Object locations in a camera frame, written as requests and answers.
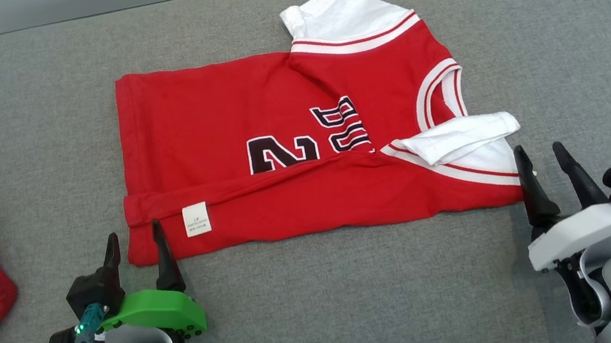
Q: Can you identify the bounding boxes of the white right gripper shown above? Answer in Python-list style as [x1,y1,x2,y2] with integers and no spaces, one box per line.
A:
[513,134,611,274]

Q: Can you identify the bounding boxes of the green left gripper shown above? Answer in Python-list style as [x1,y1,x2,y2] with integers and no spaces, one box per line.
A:
[88,214,209,343]

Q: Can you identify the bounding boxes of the red jersey with white sleeves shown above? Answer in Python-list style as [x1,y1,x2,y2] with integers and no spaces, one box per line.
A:
[98,0,533,270]

